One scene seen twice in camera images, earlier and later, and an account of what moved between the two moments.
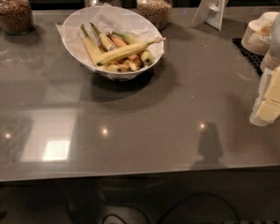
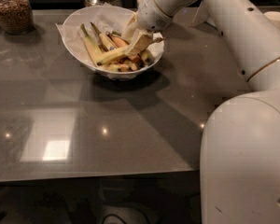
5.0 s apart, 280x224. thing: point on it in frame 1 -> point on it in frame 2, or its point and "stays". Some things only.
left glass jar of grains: (11, 10) stays
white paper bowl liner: (128, 21) stays
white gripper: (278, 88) -> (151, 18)
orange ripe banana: (120, 43) stays
